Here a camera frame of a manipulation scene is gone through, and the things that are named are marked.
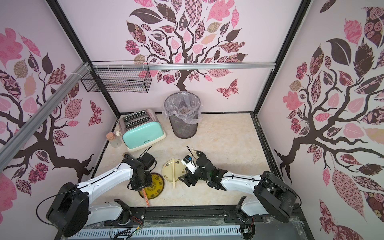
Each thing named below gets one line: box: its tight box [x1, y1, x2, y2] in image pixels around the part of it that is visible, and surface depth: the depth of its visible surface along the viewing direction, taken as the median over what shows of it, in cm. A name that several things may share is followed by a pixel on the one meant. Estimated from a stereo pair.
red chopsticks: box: [142, 188, 151, 208], surface depth 79 cm
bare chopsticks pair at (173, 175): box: [172, 158, 176, 189], surface depth 87 cm
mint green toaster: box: [116, 109, 167, 152], surface depth 94 cm
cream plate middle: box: [161, 159, 187, 183], surface depth 90 cm
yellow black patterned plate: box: [138, 172, 165, 200], surface depth 84 cm
